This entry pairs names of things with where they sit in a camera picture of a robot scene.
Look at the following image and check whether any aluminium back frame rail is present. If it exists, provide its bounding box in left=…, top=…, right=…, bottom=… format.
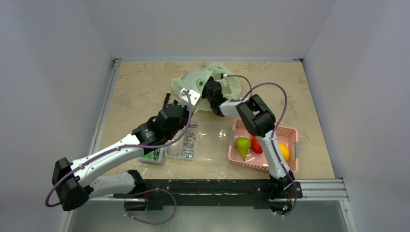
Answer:
left=113, top=56, right=305, bottom=63

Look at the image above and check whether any clear plastic screw organizer box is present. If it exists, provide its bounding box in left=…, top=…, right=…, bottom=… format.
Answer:
left=165, top=122, right=229, bottom=164

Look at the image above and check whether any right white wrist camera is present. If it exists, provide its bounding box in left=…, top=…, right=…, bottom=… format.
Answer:
left=218, top=73, right=228, bottom=87

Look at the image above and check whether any aluminium frame rail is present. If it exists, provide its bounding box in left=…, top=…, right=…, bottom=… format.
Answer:
left=85, top=176, right=347, bottom=201
left=113, top=56, right=305, bottom=63
left=87, top=58, right=122, bottom=156

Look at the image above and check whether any green white small box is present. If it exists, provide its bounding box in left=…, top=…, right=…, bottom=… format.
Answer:
left=138, top=148, right=165, bottom=165

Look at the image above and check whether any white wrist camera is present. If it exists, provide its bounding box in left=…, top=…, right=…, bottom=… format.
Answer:
left=218, top=73, right=228, bottom=87
left=178, top=88, right=201, bottom=111

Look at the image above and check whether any black T-handle tool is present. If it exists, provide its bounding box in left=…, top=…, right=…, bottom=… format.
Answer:
left=162, top=93, right=171, bottom=109

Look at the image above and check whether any aluminium left frame rail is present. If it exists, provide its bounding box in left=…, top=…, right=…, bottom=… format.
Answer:
left=87, top=58, right=122, bottom=156

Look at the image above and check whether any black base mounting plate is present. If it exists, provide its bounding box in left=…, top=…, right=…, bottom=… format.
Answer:
left=113, top=179, right=303, bottom=212

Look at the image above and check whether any orange fake fruit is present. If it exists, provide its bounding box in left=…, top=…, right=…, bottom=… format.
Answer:
left=250, top=136, right=263, bottom=154

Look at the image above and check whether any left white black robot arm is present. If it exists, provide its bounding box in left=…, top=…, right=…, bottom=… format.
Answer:
left=45, top=99, right=195, bottom=211

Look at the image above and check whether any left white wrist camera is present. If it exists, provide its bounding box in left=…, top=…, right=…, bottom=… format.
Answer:
left=178, top=88, right=201, bottom=111

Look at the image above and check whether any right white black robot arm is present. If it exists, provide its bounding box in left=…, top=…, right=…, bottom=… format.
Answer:
left=202, top=77, right=297, bottom=197

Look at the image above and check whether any aluminium front frame rail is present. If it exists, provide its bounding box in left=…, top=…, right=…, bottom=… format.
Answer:
left=85, top=176, right=347, bottom=201

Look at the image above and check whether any light green plastic bag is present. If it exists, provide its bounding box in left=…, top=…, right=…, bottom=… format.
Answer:
left=171, top=63, right=242, bottom=102

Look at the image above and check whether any yellow fake fruit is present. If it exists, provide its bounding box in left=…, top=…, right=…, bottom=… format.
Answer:
left=235, top=137, right=251, bottom=161

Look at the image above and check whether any yellow orange fake lemon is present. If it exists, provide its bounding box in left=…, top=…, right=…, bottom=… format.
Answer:
left=279, top=143, right=291, bottom=161

